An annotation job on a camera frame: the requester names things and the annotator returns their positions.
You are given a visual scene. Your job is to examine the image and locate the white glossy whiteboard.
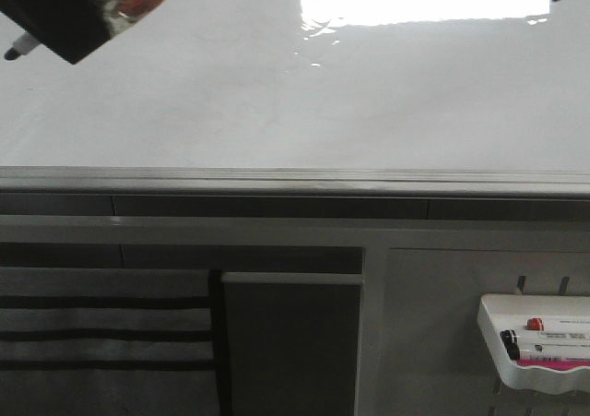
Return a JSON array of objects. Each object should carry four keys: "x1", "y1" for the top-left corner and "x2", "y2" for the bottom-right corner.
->
[{"x1": 1, "y1": 0, "x2": 589, "y2": 197}]

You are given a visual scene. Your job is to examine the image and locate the white plastic marker tray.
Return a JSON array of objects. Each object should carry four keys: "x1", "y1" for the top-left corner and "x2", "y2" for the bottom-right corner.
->
[{"x1": 478, "y1": 294, "x2": 589, "y2": 395}]

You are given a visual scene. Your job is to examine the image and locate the grey fabric pocket organizer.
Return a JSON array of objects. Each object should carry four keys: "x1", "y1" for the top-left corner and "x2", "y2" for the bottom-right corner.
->
[{"x1": 1, "y1": 268, "x2": 232, "y2": 415}]

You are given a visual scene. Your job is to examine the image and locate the red capped marker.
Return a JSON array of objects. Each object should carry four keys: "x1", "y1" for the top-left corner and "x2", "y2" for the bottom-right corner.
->
[{"x1": 525, "y1": 316, "x2": 589, "y2": 333}]

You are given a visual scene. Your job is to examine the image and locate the upper black capped marker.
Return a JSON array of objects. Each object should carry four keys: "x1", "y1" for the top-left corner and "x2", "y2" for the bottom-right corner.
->
[{"x1": 500, "y1": 329, "x2": 589, "y2": 346}]

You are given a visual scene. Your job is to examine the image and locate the black capped marker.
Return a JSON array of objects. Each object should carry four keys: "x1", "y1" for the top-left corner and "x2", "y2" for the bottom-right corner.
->
[
  {"x1": 505, "y1": 344, "x2": 589, "y2": 362},
  {"x1": 500, "y1": 329, "x2": 589, "y2": 346}
]

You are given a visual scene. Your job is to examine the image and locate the lower black capped marker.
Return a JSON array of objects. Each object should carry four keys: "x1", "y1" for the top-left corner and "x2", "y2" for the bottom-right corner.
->
[{"x1": 505, "y1": 344, "x2": 589, "y2": 362}]

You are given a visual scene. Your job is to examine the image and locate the pink eraser in tray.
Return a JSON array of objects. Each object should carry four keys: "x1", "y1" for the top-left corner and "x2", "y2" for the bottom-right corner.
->
[{"x1": 515, "y1": 360, "x2": 590, "y2": 371}]

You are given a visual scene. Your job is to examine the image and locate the white pegboard panel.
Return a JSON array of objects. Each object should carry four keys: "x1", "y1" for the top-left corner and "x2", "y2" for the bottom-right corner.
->
[{"x1": 376, "y1": 249, "x2": 589, "y2": 415}]

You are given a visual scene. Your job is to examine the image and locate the white frame dark panel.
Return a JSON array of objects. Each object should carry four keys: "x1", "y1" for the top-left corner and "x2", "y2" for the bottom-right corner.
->
[{"x1": 225, "y1": 282, "x2": 361, "y2": 415}]

